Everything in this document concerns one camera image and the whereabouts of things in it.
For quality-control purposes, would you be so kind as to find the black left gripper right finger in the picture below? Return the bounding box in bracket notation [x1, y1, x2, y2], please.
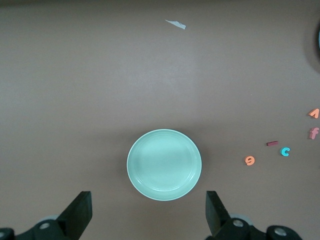
[204, 191, 266, 240]

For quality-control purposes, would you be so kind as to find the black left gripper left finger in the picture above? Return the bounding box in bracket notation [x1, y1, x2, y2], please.
[14, 191, 93, 240]

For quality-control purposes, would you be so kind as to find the green plate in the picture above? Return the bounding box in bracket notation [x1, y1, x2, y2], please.
[126, 128, 202, 202]

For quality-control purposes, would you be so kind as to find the pink letter f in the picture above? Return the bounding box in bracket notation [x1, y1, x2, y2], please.
[307, 127, 320, 140]

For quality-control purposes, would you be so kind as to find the brown paper table cover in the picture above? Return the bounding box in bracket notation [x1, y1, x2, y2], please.
[0, 4, 320, 240]

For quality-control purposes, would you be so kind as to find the white paper scrap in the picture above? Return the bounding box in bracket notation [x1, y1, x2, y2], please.
[164, 19, 187, 30]

